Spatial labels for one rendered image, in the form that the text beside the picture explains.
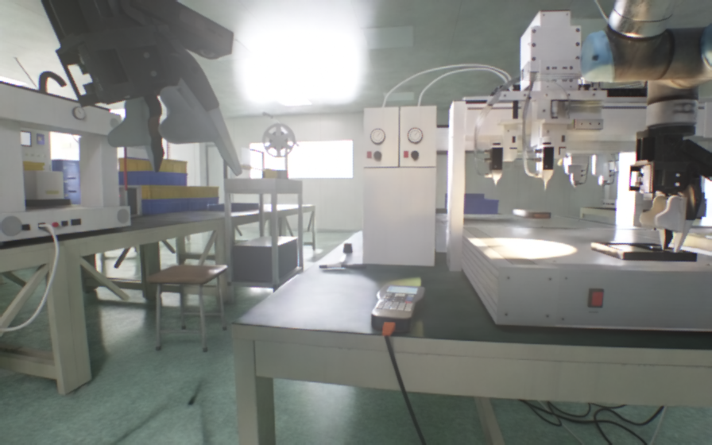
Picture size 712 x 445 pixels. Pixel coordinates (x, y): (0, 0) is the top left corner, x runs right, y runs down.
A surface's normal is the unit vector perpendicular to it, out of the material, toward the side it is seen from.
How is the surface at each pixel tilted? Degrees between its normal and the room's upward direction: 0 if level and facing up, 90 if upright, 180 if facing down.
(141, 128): 124
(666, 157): 90
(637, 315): 90
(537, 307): 90
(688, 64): 134
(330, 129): 90
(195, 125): 63
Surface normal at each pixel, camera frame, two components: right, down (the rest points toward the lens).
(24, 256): 0.99, 0.02
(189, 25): 0.84, 0.11
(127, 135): 0.76, 0.59
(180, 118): 0.61, -0.39
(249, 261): -0.17, 0.09
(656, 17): -0.08, 0.83
